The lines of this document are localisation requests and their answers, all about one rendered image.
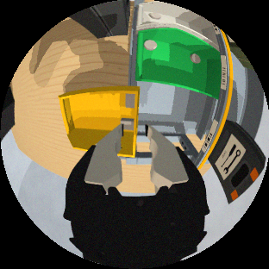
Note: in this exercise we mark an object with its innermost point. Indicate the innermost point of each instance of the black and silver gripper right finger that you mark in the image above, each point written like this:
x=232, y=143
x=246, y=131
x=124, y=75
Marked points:
x=172, y=167

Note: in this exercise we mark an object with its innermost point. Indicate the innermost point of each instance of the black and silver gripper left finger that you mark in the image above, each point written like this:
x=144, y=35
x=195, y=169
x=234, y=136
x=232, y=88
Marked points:
x=99, y=169

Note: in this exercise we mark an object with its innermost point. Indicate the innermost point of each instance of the yellow flat bar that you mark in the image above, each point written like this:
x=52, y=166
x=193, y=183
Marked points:
x=227, y=104

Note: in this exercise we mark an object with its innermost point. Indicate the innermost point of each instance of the grey metal rack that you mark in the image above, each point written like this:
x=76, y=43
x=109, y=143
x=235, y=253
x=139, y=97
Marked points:
x=177, y=112

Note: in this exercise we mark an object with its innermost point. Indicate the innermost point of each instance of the yellow bin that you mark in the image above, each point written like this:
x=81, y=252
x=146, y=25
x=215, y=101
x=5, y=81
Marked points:
x=89, y=114

